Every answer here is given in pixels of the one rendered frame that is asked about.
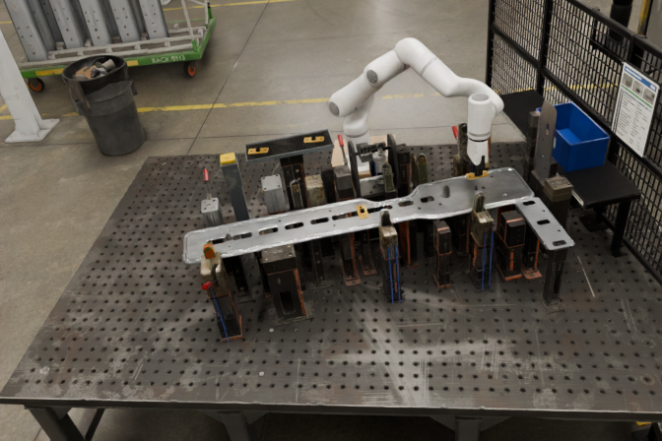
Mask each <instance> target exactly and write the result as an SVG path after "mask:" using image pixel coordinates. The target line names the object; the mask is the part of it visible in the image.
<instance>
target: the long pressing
mask: <svg viewBox="0 0 662 441"><path fill-rule="evenodd" d="M487 173H488V175H489V176H486V177H481V178H476V179H471V180H469V179H468V178H467V177H466V175H463V176H458V177H453V178H448V179H443V180H437V181H433V182H428V183H423V184H420V185H418V186H417V187H416V188H415V190H414V191H413V192H412V193H411V194H410V195H408V196H406V197H401V198H396V199H391V200H386V201H381V202H373V201H370V200H367V199H364V198H357V199H352V200H347V201H342V202H337V203H332V204H327V205H322V206H317V207H312V208H307V209H302V210H297V211H292V212H287V213H281V214H276V215H272V216H267V217H262V218H257V219H252V220H243V221H238V222H233V223H228V224H223V225H218V226H213V227H208V228H203V229H198V230H193V231H190V232H188V233H186V234H185V236H184V239H183V255H182V260H183V262H184V263H185V264H187V265H194V264H199V263H201V256H202V255H204V252H203V245H204V244H206V243H207V242H208V241H211V240H216V239H221V238H224V239H225V241H226V242H224V243H219V244H214V245H213V246H214V249H215V251H216V252H220V253H221V255H222V259H224V258H228V257H233V256H238V255H243V254H247V253H252V252H257V251H261V249H263V248H268V247H274V246H278V245H283V244H288V243H293V244H297V243H302V242H306V241H311V240H316V239H321V238H326V237H330V236H335V235H340V234H345V233H350V232H355V231H360V230H365V229H370V228H375V227H378V224H379V212H375V213H370V214H368V215H369V218H367V219H362V220H361V219H360V217H359V216H356V217H351V218H346V219H341V220H333V219H332V217H334V216H339V215H343V214H348V213H353V212H356V211H357V209H356V206H360V205H365V207H366V209H367V210H368V209H373V208H378V207H383V206H388V205H390V206H391V207H392V209H390V210H389V213H390V220H391V221H392V222H393V224H394V223H399V222H404V221H412V220H440V219H445V218H450V217H455V216H460V215H465V214H470V213H472V207H473V201H474V195H475V194H476V193H477V192H483V193H484V195H485V196H486V200H485V203H484V207H485V208H486V209H487V210H488V209H493V208H498V207H503V206H508V205H513V204H515V202H516V201H521V200H526V199H531V198H534V197H535V194H534V192H533V191H532V189H531V188H530V187H529V186H528V184H527V183H526V182H525V181H524V179H523V178H522V177H521V175H520V174H519V173H518V172H517V171H516V170H515V169H514V168H512V167H503V168H498V169H493V170H488V171H487ZM491 176H492V177H491ZM443 185H448V186H449V189H450V196H449V197H448V198H443V197H442V196H441V189H442V186H443ZM476 186H477V187H478V188H477V189H478V190H475V187H476ZM483 186H484V187H485V189H483V188H482V187H483ZM503 195H506V196H503ZM427 197H432V198H433V201H429V202H424V203H423V202H422V201H421V199H423V198H427ZM408 201H412V202H413V205H410V206H405V207H400V206H399V203H403V202H408ZM440 204H441V205H440ZM419 208H420V209H419ZM329 211H331V212H329ZM324 218H328V219H329V221H328V222H323V223H318V224H311V221H314V220H319V219H324ZM300 222H302V223H303V226H302V227H298V228H293V229H286V228H285V226H286V225H290V224H295V223H300ZM334 225H335V226H334ZM275 227H276V228H278V231H277V232H273V233H268V234H263V235H260V234H259V231H261V230H265V229H270V228H275ZM227 233H229V234H230V235H231V237H232V240H228V241H227V239H226V234H227ZM246 233H251V234H252V236H251V237H248V238H243V239H239V240H233V237H234V236H236V235H241V234H246ZM229 246H230V247H229Z"/></svg>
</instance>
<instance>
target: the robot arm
mask: <svg viewBox="0 0 662 441"><path fill-rule="evenodd" d="M410 67H412V68H413V69H414V70H415V71H416V72H417V73H418V74H419V75H421V76H422V77H423V78H424V79H425V80H426V81H427V82H428V83H429V84H430V85H431V86H432V87H433V88H434V89H436V90H437V91H438V92H439V93H440V94H441V95H443V96H444V97H454V96H467V97H469V98H468V132H467V135H468V146H467V154H468V156H469V158H470V159H471V161H472V163H474V164H472V172H473V173H475V177H476V176H481V175H483V168H486V167H485V163H487V162H488V138H489V137H490V135H491V125H492V120H493V118H494V117H495V116H497V115H498V114H500V113H501V112H502V110H503V102H502V100H501V98H500V97H499V96H498V95H497V94H496V93H495V92H494V91H493V90H492V89H490V88H489V87H488V86H487V85H485V84H483V83H482V82H479V81H477V80H473V79H467V78H460V77H457V76H456V75H455V74H454V73H453V72H452V71H451V70H449V69H448V68H447V67H446V66H445V65H444V64H443V63H442V62H441V61H440V60H439V59H438V58H437V57H436V56H435V55H434V54H433V53H432V52H431V51H430V50H428V49H427V48H426V47H425V46H424V45H423V44H422V43H421V42H420V41H418V40H416V39H414V38H404V39H402V40H400V41H399V42H398V43H397V44H396V46H395V48H394V49H392V50H390V51H389V52H387V53H385V54H384V55H382V56H380V57H378V58H377V59H375V60H374V61H372V62H371V63H369V64H368V65H367V66H366V67H365V68H364V72H363V73H362V74H361V75H360V76H359V77H358V78H356V79H355V80H354V81H352V82H351V83H349V84H348V85H346V86H345V87H343V88H342V89H340V90H339V91H337V92H335V93H334V94H332V96H331V97H330V99H329V109H330V111H331V112H332V113H333V114H334V115H335V116H337V117H345V116H346V117H345V119H344V122H343V129H344V134H345V139H346V145H347V150H348V154H347V155H346V158H347V159H348V166H349V168H350V170H351V165H350V156H349V147H348V141H352V142H353V144H354V146H355V150H356V151H357V148H356V144H359V143H364V142H367V143H368V144H370V145H371V142H370V136H369V131H368V125H367V118H368V115H369V113H370V110H371V108H372V105H373V101H374V94H375V93H376V92H377V91H378V90H380V89H381V88H382V87H383V85H384V84H385V83H387V82H388V81H390V80H391V79H393V78H394V77H396V76H397V75H399V74H401V73H402V72H404V71H406V70H407V69H409V68H410ZM357 163H358V171H359V173H361V172H367V171H369V164H368V162H363V163H362V162H361V160H360V158H359V156H357Z"/></svg>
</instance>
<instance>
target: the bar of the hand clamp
mask: <svg viewBox="0 0 662 441"><path fill-rule="evenodd" d="M467 132H468V123H467V122H460V123H458V146H459V155H460V158H461V163H463V158H462V153H466V157H467V158H466V161H467V162H469V156H468V154H467V146H468V135H467Z"/></svg>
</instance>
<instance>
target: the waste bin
mask: <svg viewBox="0 0 662 441"><path fill-rule="evenodd" d="M61 76H62V79H63V81H64V85H66V86H68V87H69V90H70V94H71V99H72V101H73V104H74V106H75V108H76V111H77V113H78V114H79V115H80V116H82V115H84V116H85V118H86V120H87V122H88V125H89V127H90V129H91V131H92V133H93V135H94V137H95V139H96V142H97V144H98V146H99V149H100V151H101V152H102V153H104V154H105V155H109V156H120V155H125V154H128V153H130V152H133V151H135V150H136V149H138V148H139V147H140V146H141V145H142V144H143V143H144V141H145V134H144V131H143V127H142V124H141V120H140V117H139V114H138V110H137V107H136V103H135V100H134V95H137V91H136V88H135V85H134V82H133V80H132V79H131V77H130V74H129V72H128V65H127V62H126V60H125V59H124V58H122V57H119V56H116V55H95V56H89V57H85V58H82V59H80V60H77V61H75V62H73V63H71V64H70V65H68V66H67V67H66V68H65V69H64V70H63V71H62V75H61Z"/></svg>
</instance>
